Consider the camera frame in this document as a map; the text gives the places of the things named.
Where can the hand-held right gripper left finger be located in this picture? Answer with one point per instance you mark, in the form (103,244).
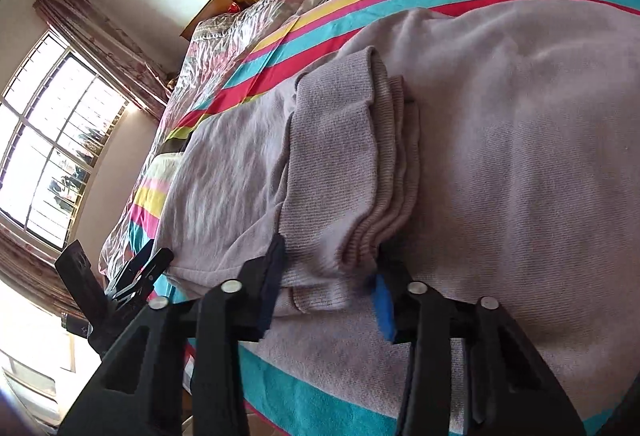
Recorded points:
(272,288)

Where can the barred window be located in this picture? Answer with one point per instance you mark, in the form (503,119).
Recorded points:
(55,140)

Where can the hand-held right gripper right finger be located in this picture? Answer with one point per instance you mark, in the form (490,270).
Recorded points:
(385,311)

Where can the lilac pants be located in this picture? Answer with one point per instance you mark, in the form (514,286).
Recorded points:
(500,140)

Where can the small red ornament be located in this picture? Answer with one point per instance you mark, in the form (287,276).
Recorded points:
(232,7)

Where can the floral patterned quilt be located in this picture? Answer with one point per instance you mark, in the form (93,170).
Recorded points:
(240,35)

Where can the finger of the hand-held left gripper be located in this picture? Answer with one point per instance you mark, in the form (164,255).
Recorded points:
(152,273)
(137,263)

